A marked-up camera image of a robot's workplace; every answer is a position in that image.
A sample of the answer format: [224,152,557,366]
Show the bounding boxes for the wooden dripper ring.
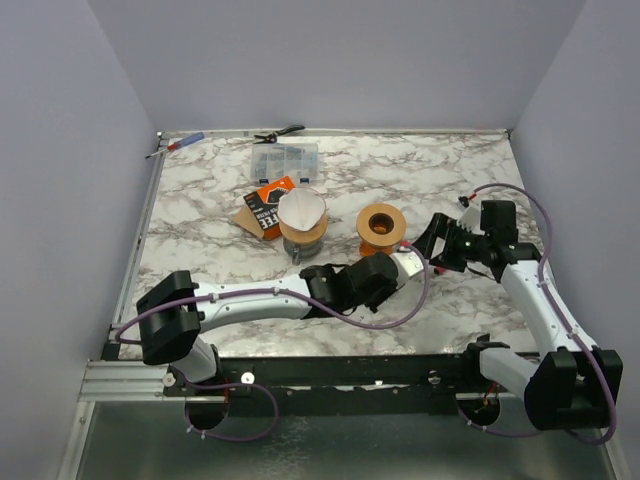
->
[278,214,331,247]
[355,202,407,250]

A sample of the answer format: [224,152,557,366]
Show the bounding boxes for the white paper coffee filter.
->
[277,188,326,232]

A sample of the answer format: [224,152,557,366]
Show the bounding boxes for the pink plastic dripper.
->
[277,187,330,234]

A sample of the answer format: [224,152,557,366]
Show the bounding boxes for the orange coffee filter box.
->
[233,176,295,241]

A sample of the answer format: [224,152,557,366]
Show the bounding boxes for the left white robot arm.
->
[136,253,407,382]

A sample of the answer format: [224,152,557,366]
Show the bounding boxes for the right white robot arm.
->
[414,200,623,431]

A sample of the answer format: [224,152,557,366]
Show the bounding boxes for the orange glass carafe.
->
[359,240,396,257]

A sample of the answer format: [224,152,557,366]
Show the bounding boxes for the clear plastic screw organizer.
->
[249,143,320,185]

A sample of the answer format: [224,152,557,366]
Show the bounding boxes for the black pliers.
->
[253,124,305,144]

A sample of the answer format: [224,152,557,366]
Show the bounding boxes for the red blue screwdriver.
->
[146,132,205,159]

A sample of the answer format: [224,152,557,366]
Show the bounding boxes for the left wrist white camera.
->
[390,250,429,289]

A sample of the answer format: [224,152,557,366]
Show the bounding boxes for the wrist white camera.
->
[456,205,481,233]
[390,250,429,289]

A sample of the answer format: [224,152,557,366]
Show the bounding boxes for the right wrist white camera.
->
[456,205,481,233]

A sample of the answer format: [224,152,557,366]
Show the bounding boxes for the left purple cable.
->
[113,242,431,444]

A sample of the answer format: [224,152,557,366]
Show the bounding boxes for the purple cable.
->
[113,242,431,444]
[459,183,619,446]

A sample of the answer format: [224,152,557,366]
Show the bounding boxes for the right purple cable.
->
[459,183,619,446]

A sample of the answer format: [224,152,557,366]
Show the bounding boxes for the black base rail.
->
[99,342,531,419]

